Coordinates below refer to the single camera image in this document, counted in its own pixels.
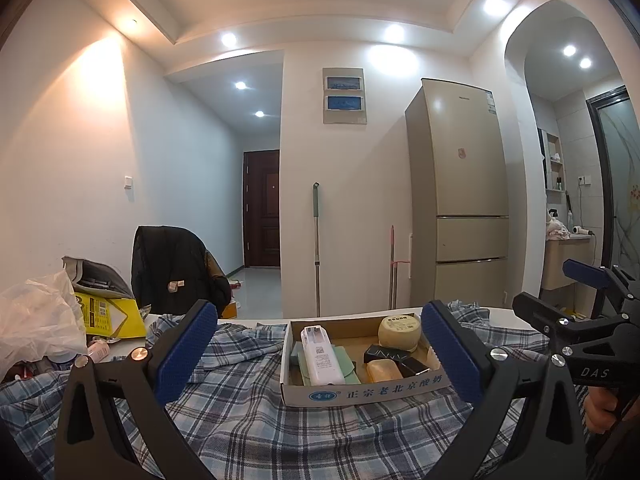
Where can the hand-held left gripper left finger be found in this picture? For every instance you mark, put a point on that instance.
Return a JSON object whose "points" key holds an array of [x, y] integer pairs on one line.
{"points": [[182, 355]]}

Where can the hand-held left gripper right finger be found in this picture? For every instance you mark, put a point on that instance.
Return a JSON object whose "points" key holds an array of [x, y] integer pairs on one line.
{"points": [[452, 355]]}

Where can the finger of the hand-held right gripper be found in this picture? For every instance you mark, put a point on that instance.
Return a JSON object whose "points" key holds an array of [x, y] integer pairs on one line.
{"points": [[545, 312], [585, 274]]}

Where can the black square cup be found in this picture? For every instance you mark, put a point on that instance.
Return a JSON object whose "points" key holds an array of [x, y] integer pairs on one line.
{"points": [[414, 366]]}

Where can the cream round container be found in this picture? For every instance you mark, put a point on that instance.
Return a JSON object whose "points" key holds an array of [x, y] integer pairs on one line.
{"points": [[398, 335]]}

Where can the light green box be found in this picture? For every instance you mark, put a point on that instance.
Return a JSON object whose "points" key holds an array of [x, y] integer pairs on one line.
{"points": [[346, 361]]}

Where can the white remote control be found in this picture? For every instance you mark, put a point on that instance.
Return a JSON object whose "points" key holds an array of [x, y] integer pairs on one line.
{"points": [[320, 360]]}

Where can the white cardboard box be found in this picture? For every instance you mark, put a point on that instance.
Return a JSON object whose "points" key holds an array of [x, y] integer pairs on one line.
{"points": [[320, 394]]}

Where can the person's right hand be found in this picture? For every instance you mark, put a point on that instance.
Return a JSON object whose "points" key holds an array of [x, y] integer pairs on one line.
{"points": [[600, 410]]}

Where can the beige vanity cabinet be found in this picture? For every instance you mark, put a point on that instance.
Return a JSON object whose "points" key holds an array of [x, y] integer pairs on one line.
{"points": [[567, 262]]}

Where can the white hair dryer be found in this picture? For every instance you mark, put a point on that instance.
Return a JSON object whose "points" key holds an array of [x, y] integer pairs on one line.
{"points": [[579, 230]]}

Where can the pale cloth on counter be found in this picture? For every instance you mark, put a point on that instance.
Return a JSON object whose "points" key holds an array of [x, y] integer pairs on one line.
{"points": [[557, 230]]}

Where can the orange box on floor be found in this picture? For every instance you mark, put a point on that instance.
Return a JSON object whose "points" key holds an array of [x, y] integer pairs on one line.
{"points": [[229, 310]]}

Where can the yellow paper bag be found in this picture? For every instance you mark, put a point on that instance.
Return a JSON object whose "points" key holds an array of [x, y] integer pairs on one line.
{"points": [[120, 317]]}

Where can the pink tube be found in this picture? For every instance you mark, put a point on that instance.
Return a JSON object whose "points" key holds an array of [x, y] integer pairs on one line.
{"points": [[99, 350]]}

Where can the dark-framed glass door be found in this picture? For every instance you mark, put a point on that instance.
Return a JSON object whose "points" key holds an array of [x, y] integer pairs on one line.
{"points": [[615, 180]]}

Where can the blue plaid cloth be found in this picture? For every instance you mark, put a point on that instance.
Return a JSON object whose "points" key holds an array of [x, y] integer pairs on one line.
{"points": [[260, 435]]}

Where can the grey bag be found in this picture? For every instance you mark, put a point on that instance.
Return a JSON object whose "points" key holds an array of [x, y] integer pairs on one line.
{"points": [[107, 272]]}

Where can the pink broom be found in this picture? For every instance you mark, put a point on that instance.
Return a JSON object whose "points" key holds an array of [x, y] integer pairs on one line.
{"points": [[392, 260]]}

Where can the white plastic bag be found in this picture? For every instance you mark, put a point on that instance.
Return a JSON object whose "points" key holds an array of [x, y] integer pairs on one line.
{"points": [[35, 320]]}

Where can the beige refrigerator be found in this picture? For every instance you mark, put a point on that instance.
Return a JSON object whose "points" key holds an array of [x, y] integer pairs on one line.
{"points": [[460, 185]]}

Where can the brown entrance door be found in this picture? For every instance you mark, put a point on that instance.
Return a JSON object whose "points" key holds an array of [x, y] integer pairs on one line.
{"points": [[261, 210]]}

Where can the white wall socket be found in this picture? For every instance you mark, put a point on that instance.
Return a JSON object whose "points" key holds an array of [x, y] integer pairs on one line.
{"points": [[583, 180]]}

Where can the wall niche shelf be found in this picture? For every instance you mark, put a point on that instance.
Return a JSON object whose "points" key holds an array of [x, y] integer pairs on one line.
{"points": [[554, 165]]}

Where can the white light switch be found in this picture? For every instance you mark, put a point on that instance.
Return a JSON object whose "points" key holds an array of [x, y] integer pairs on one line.
{"points": [[129, 181]]}

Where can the wall electrical panel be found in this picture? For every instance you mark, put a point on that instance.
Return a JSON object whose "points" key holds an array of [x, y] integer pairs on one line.
{"points": [[345, 94]]}

